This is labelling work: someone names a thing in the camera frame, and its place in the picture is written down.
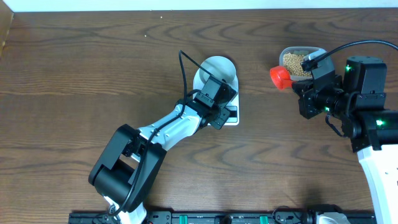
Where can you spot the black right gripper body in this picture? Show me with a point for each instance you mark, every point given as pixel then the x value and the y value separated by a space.
pixel 313 103

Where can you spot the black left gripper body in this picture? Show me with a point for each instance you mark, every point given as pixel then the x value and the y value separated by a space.
pixel 216 117

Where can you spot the red plastic scoop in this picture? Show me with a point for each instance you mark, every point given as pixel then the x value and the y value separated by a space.
pixel 280 77

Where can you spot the white digital kitchen scale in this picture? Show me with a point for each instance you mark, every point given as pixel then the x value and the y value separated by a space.
pixel 233 106

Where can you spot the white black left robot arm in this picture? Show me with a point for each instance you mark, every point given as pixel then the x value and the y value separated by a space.
pixel 127 168

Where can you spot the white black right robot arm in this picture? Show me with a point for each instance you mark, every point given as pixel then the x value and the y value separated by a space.
pixel 357 99

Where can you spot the grey plastic bowl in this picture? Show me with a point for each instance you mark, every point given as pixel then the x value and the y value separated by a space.
pixel 222 68

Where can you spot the clear container of soybeans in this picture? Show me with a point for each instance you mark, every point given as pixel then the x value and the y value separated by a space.
pixel 292 57

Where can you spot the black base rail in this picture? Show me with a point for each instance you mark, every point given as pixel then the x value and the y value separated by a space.
pixel 283 214

